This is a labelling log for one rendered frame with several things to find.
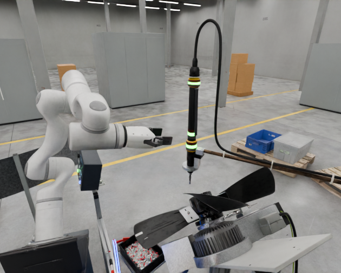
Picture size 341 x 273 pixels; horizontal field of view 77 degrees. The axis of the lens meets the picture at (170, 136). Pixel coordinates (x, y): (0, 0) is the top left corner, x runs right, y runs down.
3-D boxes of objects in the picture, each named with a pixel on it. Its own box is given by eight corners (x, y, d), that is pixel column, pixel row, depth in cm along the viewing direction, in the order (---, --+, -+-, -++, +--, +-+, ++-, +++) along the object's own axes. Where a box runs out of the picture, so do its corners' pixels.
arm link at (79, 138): (112, 116, 69) (109, 137, 74) (67, 114, 63) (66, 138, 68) (118, 132, 64) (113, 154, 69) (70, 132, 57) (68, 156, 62)
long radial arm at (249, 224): (243, 247, 97) (232, 221, 101) (235, 248, 103) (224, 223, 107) (286, 225, 109) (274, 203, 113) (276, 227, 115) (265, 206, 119)
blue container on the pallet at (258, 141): (280, 145, 407) (283, 135, 398) (264, 155, 373) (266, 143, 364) (261, 138, 436) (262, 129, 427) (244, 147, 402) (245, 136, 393)
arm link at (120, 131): (109, 142, 74) (117, 142, 76) (115, 153, 67) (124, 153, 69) (111, 119, 72) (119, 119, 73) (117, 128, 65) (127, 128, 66)
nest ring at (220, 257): (231, 245, 113) (228, 238, 114) (264, 242, 91) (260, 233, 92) (188, 267, 102) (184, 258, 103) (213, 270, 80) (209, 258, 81)
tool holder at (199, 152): (205, 166, 90) (207, 145, 87) (199, 174, 85) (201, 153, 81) (186, 161, 94) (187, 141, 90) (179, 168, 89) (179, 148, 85)
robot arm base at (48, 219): (15, 249, 92) (18, 205, 98) (39, 243, 110) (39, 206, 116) (61, 240, 95) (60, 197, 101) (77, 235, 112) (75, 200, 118)
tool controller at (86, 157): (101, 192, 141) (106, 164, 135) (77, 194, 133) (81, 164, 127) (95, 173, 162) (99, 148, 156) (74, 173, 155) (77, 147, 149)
